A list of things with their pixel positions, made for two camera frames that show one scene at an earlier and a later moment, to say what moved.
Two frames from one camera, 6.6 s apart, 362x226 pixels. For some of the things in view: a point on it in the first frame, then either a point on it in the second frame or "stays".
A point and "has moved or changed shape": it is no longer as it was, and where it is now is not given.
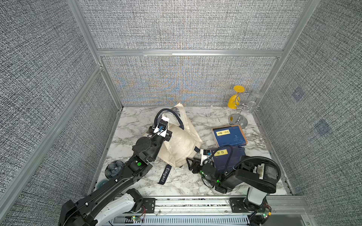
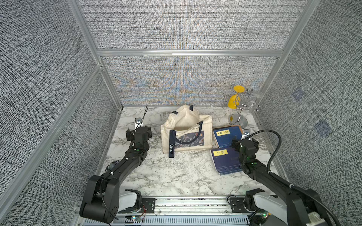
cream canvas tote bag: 185,140 has moved or changed shape
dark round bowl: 111,166 stays
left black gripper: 167,137 -> 129,135
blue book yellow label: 229,135 stays
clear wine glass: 252,104 stays
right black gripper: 195,163 -> 236,143
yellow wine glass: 234,100 stays
